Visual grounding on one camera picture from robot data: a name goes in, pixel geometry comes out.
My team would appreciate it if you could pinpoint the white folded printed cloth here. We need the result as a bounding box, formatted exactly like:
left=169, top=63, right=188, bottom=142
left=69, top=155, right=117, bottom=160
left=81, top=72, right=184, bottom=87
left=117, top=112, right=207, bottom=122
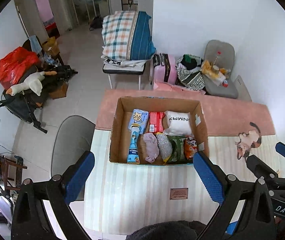
left=103, top=56, right=148, bottom=68

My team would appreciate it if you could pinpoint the dark wooden chair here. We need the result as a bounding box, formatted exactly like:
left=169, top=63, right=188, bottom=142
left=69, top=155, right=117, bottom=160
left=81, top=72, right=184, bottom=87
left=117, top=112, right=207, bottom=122
left=0, top=141, right=28, bottom=190

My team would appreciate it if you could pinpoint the red plastic bag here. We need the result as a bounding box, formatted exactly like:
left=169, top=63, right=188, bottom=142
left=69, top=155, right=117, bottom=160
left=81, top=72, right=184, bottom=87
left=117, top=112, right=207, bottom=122
left=0, top=46, right=41, bottom=90

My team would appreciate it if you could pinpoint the white cabinet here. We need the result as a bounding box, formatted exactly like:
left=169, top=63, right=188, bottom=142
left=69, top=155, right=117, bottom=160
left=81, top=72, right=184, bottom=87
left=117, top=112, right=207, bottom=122
left=137, top=0, right=154, bottom=13

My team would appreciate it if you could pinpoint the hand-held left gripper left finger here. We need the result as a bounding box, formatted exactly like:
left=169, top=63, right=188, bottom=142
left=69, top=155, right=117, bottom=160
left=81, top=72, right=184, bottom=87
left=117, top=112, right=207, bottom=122
left=11, top=151, right=96, bottom=240

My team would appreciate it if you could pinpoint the grey round-back chair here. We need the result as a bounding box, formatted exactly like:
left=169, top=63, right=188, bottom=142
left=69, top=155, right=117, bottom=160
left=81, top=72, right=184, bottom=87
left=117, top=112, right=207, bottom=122
left=51, top=115, right=96, bottom=180

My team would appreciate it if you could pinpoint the orange snack packet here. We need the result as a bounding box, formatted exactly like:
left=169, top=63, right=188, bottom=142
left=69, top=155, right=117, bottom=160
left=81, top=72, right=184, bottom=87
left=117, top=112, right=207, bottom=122
left=184, top=135, right=199, bottom=160

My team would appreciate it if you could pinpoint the brown cardboard box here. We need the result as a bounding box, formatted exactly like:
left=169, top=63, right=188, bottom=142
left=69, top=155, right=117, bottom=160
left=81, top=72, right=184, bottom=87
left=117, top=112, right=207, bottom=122
left=49, top=81, right=69, bottom=100

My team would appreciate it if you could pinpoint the purple sock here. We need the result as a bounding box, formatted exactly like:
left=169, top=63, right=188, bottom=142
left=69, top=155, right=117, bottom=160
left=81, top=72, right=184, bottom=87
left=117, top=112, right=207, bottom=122
left=142, top=132, right=160, bottom=163

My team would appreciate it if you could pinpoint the yellow plastic bag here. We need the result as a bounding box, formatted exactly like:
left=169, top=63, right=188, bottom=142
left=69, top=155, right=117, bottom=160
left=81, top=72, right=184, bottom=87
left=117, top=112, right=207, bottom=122
left=200, top=60, right=213, bottom=77

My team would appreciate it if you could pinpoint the white bench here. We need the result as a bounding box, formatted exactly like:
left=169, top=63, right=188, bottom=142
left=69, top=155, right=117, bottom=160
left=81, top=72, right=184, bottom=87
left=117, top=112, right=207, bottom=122
left=102, top=61, right=150, bottom=90

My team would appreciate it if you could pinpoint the light blue cloth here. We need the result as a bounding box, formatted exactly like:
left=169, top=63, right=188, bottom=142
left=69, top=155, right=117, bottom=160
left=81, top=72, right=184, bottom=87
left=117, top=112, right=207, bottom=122
left=29, top=35, right=41, bottom=53

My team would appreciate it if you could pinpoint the black folded stroller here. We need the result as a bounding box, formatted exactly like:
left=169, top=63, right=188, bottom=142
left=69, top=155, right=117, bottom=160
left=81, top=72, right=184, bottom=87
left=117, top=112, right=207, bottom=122
left=0, top=65, right=78, bottom=133

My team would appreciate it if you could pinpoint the silver scrubber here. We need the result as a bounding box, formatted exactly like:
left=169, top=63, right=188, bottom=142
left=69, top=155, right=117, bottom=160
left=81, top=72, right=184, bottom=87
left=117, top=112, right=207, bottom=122
left=156, top=133, right=173, bottom=160

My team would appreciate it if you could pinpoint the dark fleece clothing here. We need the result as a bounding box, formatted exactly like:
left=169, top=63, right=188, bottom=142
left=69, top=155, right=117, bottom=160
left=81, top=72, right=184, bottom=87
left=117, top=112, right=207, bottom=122
left=126, top=221, right=208, bottom=240

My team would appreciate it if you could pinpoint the yellow brown carton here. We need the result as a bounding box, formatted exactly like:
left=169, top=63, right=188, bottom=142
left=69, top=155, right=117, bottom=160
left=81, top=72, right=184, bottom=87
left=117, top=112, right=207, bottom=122
left=41, top=36, right=59, bottom=55

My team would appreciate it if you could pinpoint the small cartoon tissue pack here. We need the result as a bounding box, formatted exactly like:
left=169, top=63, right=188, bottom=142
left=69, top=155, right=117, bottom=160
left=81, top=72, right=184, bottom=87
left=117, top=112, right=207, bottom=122
left=132, top=109, right=150, bottom=127

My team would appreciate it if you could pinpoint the red packet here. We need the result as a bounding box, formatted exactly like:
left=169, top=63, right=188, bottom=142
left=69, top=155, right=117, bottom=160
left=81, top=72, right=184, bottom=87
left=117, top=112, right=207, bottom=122
left=149, top=112, right=165, bottom=133

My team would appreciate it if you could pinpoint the grey cluttered chair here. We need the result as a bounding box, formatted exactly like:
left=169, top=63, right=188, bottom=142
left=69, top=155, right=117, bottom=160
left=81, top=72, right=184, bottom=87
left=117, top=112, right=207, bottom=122
left=204, top=39, right=239, bottom=99

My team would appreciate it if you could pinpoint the white leaning board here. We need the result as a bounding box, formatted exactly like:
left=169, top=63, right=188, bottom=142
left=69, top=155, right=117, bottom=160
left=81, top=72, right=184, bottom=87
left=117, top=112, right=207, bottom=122
left=233, top=74, right=253, bottom=102

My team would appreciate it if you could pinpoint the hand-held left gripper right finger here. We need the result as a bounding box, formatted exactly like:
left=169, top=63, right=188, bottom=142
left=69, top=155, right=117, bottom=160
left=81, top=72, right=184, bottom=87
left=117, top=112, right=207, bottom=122
left=193, top=151, right=277, bottom=240

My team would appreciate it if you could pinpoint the white wrapped package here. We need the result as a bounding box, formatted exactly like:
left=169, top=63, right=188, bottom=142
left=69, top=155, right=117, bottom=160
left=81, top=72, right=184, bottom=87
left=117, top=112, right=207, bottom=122
left=207, top=72, right=226, bottom=85

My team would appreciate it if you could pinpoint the green packet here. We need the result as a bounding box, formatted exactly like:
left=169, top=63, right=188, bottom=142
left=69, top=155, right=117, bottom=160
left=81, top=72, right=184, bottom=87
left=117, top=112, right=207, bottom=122
left=164, top=135, right=189, bottom=164

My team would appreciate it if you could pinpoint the blue tube packet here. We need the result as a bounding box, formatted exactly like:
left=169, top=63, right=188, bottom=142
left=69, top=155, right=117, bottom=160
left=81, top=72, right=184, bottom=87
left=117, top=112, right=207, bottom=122
left=127, top=124, right=143, bottom=164

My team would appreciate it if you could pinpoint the pink suitcase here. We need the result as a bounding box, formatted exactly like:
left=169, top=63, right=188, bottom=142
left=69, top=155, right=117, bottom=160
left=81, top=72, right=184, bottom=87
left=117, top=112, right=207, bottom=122
left=153, top=52, right=177, bottom=85

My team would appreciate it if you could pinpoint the black white patterned bag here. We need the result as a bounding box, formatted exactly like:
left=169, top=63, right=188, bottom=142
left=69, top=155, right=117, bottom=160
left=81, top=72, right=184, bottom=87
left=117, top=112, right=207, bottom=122
left=175, top=54, right=206, bottom=92

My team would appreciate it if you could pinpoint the white soft packet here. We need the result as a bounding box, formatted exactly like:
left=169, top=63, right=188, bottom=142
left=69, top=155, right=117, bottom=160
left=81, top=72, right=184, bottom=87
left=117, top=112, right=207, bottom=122
left=163, top=110, right=193, bottom=137

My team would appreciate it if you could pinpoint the white goose plush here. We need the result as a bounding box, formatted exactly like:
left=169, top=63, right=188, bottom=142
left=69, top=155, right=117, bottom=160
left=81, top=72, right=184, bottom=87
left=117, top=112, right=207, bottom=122
left=5, top=70, right=58, bottom=97

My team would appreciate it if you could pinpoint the plaid folded bedding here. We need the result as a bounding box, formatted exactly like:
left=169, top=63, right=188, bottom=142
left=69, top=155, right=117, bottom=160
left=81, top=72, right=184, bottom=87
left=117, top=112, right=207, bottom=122
left=101, top=11, right=156, bottom=61

